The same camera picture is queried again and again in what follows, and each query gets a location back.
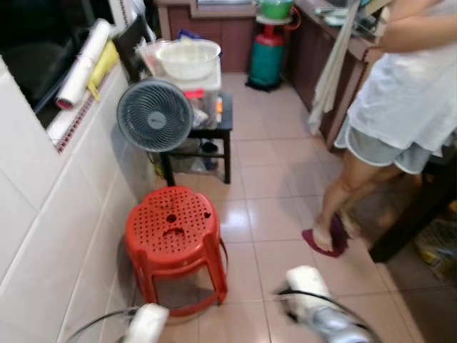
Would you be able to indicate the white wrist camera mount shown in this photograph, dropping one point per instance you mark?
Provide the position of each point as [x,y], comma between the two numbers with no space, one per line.
[307,286]
[148,325]

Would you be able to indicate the red plastic stool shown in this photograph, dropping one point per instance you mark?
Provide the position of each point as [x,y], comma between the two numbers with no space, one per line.
[171,229]

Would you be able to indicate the brown wooden cabinet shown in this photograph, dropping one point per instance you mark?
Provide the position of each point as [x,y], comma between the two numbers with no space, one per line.
[307,57]

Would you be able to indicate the yellow roll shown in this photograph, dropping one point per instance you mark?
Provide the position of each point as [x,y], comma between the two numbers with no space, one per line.
[103,68]

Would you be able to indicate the large white bowl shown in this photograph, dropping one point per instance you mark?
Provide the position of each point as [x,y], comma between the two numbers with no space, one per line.
[189,58]

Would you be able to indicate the maroon slipper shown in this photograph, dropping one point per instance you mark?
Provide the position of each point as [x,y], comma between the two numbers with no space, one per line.
[335,243]

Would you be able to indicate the grey round fan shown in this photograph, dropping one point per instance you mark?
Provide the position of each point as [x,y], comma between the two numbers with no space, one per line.
[155,116]

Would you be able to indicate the white paper roll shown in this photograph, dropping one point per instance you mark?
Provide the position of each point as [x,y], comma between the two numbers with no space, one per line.
[84,64]

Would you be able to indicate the black leaning panel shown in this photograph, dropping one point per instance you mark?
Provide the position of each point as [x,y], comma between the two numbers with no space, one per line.
[131,46]

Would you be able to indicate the green gas cylinder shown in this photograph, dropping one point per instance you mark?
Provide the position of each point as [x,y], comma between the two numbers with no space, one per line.
[266,61]

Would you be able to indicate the small black side table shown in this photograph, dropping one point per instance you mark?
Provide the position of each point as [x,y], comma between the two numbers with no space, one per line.
[214,132]

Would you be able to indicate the person in white shirt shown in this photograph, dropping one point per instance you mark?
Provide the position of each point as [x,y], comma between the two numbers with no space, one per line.
[407,86]

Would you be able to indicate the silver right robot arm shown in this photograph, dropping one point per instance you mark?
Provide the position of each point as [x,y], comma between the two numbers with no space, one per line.
[339,329]

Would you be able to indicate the clear plastic storage box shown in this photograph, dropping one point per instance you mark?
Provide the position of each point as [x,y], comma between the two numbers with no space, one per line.
[203,100]

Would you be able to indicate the green plastic basin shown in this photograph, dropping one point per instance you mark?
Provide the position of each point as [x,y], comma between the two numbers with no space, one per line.
[275,8]

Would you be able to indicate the yellow plastic bag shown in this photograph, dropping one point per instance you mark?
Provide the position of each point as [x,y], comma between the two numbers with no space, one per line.
[437,243]

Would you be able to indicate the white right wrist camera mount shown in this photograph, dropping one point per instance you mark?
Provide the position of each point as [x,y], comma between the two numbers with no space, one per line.
[307,286]

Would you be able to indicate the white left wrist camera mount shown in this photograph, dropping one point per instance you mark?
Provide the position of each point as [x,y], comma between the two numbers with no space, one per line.
[148,325]

